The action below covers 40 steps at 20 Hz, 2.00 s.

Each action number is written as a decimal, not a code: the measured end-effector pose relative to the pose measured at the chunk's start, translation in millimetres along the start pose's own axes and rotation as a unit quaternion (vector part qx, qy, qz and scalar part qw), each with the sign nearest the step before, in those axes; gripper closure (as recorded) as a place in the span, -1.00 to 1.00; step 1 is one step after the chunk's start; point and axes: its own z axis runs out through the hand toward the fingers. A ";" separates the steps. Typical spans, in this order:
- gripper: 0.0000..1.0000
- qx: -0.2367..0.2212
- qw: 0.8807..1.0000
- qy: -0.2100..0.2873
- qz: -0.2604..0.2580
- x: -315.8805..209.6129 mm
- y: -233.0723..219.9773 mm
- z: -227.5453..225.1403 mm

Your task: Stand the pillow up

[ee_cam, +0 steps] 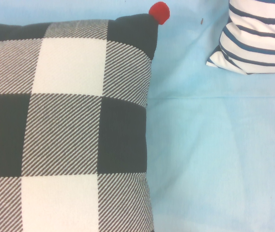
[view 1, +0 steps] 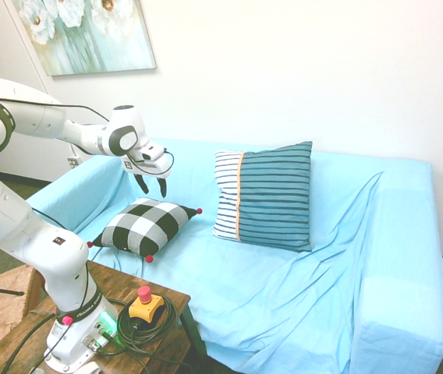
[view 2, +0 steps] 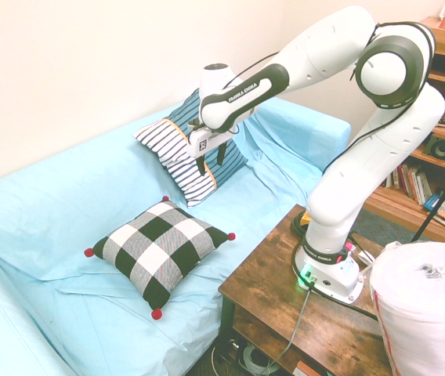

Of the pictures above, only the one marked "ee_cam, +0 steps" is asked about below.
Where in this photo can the black white checkered pillow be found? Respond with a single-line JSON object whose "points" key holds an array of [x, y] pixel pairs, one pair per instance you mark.
{"points": [[65, 125]]}

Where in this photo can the navy white striped pillow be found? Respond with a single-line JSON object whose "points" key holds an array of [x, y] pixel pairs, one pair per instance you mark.
{"points": [[256, 41]]}

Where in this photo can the light blue bed sheet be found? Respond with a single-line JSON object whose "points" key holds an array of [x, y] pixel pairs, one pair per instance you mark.
{"points": [[215, 145]]}

